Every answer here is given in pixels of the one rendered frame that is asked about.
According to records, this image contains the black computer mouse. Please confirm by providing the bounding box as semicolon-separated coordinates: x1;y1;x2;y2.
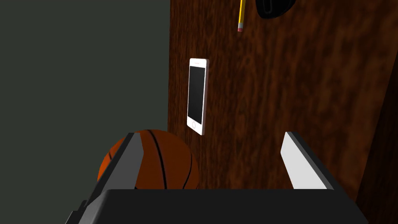
255;0;296;19

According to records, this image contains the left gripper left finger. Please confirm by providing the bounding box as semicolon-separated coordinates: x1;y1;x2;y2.
93;132;145;200

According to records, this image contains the brown wooden desk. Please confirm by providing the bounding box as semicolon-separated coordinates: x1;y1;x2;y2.
167;0;398;224

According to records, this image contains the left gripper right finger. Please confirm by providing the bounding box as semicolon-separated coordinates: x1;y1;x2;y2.
280;131;335;190

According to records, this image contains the yellow pencil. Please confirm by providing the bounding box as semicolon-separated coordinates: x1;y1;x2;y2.
237;0;246;32

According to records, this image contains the white smartphone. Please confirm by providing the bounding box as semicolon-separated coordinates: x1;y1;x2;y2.
186;58;210;136

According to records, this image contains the orange basketball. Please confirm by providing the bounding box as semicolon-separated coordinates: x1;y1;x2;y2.
97;129;200;190

